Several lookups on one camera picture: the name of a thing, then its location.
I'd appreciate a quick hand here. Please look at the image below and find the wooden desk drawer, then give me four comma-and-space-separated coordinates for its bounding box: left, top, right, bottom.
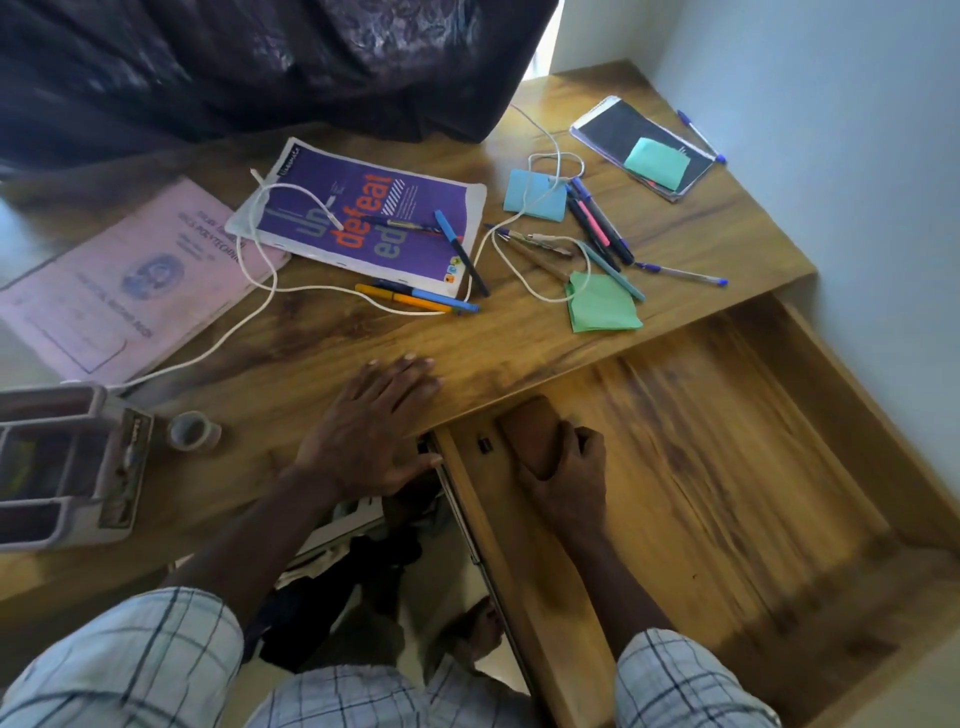
433, 294, 960, 728

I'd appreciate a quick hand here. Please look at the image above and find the green sticky note pad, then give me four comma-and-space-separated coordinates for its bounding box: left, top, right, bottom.
564, 270, 645, 334

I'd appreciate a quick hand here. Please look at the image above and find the person's left hand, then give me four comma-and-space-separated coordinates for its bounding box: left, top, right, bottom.
294, 354, 444, 503

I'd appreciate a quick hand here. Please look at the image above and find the clear tape roll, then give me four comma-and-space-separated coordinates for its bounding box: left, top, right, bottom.
165, 410, 224, 454

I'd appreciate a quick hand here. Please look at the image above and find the brown pencil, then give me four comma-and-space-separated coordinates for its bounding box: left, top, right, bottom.
501, 236, 573, 284

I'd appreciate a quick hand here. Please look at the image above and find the white charging cable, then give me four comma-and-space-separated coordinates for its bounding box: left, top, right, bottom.
108, 103, 594, 397

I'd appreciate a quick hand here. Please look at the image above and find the pink record book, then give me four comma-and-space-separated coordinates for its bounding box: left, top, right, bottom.
0, 177, 292, 387

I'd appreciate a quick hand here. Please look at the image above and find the purple paperback book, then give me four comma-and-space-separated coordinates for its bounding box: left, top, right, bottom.
225, 137, 489, 300

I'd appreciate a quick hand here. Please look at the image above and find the teal pen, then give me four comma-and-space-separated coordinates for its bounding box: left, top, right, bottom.
576, 240, 647, 303

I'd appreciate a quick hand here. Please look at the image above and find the dark bag under desk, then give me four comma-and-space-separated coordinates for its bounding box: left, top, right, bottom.
243, 480, 444, 674

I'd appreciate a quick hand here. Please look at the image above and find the silver metal pen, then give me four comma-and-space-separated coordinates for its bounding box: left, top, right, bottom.
483, 222, 577, 258

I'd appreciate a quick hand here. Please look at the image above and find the person's right hand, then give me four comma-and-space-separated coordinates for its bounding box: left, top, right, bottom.
516, 423, 608, 543

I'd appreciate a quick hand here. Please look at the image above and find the orange pen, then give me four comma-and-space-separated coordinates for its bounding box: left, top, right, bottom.
354, 282, 456, 315

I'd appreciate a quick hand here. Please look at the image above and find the white plaid shirt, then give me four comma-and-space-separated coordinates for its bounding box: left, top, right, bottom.
0, 586, 783, 728

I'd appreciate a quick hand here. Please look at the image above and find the teal sticky note pad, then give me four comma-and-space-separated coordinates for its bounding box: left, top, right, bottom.
623, 137, 692, 192

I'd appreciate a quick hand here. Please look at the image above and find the person's left forearm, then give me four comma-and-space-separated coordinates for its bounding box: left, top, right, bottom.
159, 468, 339, 639

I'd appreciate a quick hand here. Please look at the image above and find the person's foot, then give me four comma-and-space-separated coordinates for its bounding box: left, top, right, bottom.
450, 596, 506, 671

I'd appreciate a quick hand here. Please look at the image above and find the pink pen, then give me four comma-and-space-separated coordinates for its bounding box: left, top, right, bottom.
573, 196, 612, 250

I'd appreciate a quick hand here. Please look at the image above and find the metal drawer rail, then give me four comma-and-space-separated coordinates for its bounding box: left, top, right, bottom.
417, 433, 541, 706

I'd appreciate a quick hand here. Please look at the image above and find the blue and black pen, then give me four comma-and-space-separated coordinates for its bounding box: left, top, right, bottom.
372, 278, 480, 315

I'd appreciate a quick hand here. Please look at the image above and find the grey desk organizer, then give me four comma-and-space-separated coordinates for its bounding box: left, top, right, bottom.
0, 381, 156, 555

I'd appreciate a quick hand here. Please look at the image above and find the black pen with blue cap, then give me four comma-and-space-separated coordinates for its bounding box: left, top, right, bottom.
434, 209, 491, 298

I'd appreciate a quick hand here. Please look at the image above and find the dark slim pen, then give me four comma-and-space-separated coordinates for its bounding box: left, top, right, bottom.
363, 216, 445, 236

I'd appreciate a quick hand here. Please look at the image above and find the white smartphone in case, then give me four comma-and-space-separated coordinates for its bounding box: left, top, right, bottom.
569, 95, 717, 204

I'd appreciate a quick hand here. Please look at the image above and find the person's right forearm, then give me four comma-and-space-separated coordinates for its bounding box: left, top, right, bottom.
555, 521, 678, 663

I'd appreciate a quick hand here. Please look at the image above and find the black marker pen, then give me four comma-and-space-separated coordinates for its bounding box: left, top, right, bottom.
570, 177, 636, 267

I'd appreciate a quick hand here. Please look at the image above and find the dark patterned curtain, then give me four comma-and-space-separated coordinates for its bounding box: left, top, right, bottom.
0, 0, 561, 175

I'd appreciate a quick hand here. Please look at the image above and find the brown leather wallet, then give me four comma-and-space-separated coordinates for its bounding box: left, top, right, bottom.
497, 396, 573, 478

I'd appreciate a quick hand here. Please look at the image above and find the blue sticky note pad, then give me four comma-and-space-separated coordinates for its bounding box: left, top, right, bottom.
502, 168, 570, 224

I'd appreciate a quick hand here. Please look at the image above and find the blue capped clear pen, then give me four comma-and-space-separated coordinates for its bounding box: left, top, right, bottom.
676, 110, 728, 165
633, 261, 729, 288

